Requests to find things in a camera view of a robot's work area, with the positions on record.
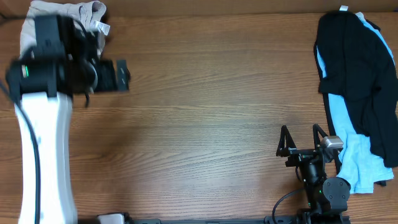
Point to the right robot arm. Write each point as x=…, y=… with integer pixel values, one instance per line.
x=327, y=196

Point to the black garment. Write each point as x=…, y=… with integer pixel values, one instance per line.
x=355, y=62

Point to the white garment tag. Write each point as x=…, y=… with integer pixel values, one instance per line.
x=343, y=8

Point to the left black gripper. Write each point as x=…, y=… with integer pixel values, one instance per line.
x=107, y=83

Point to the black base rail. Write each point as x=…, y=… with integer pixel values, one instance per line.
x=127, y=219

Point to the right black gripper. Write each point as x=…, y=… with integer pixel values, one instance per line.
x=298, y=155

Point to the light blue garment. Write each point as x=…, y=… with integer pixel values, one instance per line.
x=360, y=167

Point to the beige khaki shorts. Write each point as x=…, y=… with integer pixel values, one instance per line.
x=89, y=14

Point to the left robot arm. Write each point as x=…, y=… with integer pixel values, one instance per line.
x=63, y=62

